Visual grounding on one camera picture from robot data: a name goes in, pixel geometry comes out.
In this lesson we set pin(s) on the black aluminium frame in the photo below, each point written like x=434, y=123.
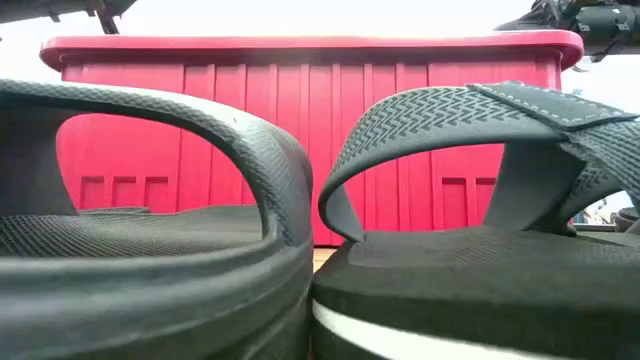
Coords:
x=595, y=227

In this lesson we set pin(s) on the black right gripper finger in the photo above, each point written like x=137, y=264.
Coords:
x=550, y=20

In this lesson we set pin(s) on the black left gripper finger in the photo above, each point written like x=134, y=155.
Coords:
x=109, y=21
x=112, y=4

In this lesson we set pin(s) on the red plastic bin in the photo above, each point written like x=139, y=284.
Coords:
x=300, y=100

